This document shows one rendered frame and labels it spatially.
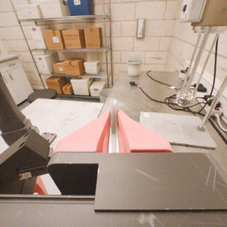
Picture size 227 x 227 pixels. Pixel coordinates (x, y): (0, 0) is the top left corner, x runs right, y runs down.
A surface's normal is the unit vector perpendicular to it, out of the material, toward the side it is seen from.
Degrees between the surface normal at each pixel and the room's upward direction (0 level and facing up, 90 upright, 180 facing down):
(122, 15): 90
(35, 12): 92
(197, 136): 0
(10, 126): 82
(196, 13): 90
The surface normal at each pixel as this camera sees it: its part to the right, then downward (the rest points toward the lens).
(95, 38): -0.09, 0.61
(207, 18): -0.75, 0.41
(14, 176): 0.37, 0.34
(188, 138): -0.03, -0.80
